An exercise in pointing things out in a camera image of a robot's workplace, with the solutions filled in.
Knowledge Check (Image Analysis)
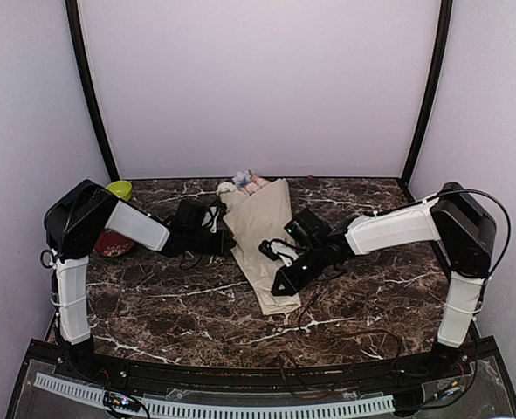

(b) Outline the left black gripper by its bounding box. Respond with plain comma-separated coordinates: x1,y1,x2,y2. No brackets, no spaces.
186,229,235,255

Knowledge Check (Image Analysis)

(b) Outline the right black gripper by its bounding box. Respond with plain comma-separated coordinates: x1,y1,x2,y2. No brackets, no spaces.
271,243,327,296

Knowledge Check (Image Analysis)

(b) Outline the white fake flower stem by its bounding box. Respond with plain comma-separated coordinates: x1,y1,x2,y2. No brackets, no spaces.
216,182,238,196

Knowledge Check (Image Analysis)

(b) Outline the peach wrapping paper sheet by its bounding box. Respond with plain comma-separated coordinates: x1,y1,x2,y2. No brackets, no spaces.
220,179,302,316

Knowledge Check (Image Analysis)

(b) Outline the blue fake flower bunch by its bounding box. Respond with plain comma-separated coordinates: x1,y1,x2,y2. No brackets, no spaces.
232,170,254,189

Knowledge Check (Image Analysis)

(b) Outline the pink fake flower stem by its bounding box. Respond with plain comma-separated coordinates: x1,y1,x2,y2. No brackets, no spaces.
244,175,271,195

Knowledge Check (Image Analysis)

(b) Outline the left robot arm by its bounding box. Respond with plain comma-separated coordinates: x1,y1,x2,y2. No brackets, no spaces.
42,179,236,347

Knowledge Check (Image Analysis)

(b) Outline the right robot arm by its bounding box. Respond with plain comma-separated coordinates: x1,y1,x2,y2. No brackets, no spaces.
258,182,502,379

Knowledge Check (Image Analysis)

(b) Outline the green plastic bowl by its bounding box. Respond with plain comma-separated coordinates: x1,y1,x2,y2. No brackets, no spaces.
106,180,133,202

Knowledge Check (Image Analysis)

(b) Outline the small circuit board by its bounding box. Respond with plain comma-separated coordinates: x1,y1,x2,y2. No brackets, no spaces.
102,391,141,412

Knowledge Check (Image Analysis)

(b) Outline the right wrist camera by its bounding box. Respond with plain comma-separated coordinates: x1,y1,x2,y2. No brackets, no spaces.
258,239,299,267

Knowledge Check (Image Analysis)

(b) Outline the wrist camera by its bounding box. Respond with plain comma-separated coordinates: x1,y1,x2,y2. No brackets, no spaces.
258,239,299,267
202,200,226,233

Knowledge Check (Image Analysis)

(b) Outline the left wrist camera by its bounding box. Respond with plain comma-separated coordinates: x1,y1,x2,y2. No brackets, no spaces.
202,200,226,233

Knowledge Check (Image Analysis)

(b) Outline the white slotted cable duct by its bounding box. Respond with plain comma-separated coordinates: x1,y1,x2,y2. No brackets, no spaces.
33,373,395,418

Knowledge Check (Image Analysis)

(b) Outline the left black frame post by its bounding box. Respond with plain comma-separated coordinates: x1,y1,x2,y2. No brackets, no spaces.
65,0,120,182

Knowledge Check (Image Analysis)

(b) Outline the black frame post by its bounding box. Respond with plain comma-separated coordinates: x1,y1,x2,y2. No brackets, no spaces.
400,0,453,189
65,0,120,182

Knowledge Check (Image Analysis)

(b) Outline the right black frame post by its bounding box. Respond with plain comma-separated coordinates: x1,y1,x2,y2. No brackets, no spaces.
400,0,453,189

